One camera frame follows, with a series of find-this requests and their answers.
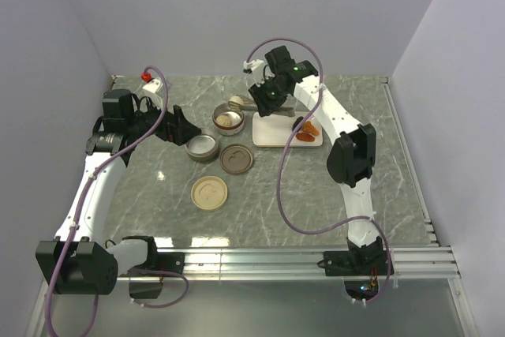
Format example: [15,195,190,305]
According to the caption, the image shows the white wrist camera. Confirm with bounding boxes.
[140,72,166,102]
[242,59,265,85]

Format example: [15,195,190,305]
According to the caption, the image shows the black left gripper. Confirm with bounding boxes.
[127,94,201,145]

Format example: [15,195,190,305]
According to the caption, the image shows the red striped steel tin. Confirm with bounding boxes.
[212,103,245,136]

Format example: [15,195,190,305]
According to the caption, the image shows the white rectangular plate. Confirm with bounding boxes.
[252,111,324,148]

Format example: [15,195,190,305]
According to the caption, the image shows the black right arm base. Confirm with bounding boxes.
[316,249,394,277]

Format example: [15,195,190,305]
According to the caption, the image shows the brown glazed meat slice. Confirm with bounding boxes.
[296,133,316,143]

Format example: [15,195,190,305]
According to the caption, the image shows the aluminium mounting rail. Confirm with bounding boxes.
[98,210,462,283]

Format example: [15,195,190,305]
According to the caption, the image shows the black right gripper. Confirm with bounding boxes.
[247,75,287,118]

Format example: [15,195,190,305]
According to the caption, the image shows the brown round lid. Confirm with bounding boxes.
[219,144,254,175]

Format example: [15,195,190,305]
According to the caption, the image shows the beige steamed bun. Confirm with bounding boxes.
[215,114,233,128]

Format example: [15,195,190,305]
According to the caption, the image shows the metal serving tongs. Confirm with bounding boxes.
[227,98,295,118]

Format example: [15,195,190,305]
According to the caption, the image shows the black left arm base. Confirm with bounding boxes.
[130,251,185,275]

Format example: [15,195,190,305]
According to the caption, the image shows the white peeled egg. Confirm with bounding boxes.
[229,95,246,106]

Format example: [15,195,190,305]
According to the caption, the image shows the cream round lid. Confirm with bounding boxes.
[191,176,228,211]

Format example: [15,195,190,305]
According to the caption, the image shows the grey steel tin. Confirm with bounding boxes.
[185,128,219,163]

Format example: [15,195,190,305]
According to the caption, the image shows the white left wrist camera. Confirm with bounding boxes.
[140,72,166,102]

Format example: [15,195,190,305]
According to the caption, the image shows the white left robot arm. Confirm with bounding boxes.
[36,89,201,295]

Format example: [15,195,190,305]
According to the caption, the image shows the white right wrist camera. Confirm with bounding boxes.
[242,59,265,85]

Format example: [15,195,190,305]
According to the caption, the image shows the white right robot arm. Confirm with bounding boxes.
[243,46,380,274]

